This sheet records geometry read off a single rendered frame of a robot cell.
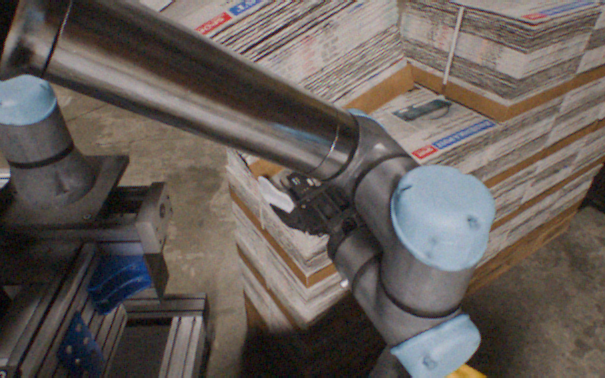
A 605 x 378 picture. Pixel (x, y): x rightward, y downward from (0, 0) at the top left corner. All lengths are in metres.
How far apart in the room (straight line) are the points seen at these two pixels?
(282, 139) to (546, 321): 1.60
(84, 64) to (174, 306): 1.18
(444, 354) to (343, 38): 0.40
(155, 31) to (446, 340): 0.33
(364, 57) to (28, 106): 0.56
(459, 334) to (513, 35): 0.80
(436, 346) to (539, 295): 1.55
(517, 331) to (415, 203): 1.48
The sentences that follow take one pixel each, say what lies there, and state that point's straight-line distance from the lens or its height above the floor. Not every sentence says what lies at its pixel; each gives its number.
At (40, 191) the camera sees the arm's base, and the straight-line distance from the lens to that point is 0.91.
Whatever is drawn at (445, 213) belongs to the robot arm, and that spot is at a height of 1.15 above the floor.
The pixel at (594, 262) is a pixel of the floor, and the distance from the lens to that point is 2.18.
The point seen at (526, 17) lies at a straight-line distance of 1.10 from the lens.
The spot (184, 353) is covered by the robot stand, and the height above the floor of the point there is 0.23.
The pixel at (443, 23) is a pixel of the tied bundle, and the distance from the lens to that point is 1.20.
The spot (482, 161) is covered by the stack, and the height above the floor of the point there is 0.73.
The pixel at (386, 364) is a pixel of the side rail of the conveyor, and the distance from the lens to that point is 0.64.
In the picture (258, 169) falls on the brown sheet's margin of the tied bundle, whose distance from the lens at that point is 0.60.
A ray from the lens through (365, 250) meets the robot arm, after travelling 0.44.
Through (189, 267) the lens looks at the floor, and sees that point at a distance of 1.83.
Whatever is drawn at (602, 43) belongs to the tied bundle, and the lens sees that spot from 1.43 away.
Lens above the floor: 1.35
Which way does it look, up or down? 39 degrees down
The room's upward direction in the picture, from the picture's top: straight up
